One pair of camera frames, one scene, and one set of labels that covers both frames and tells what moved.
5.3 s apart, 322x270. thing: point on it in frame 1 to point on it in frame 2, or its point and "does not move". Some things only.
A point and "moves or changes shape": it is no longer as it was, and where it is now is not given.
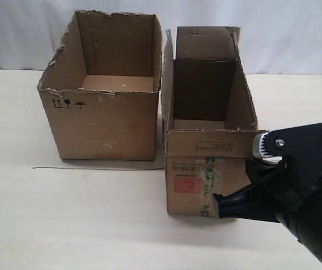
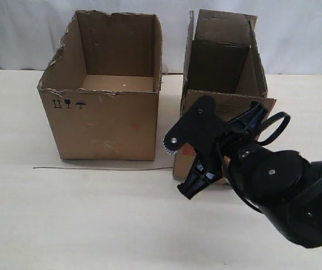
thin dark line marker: x=102 y=168 does not move
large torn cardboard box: x=102 y=88 does not move
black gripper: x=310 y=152 to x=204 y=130
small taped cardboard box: x=209 y=123 moves or changes shape
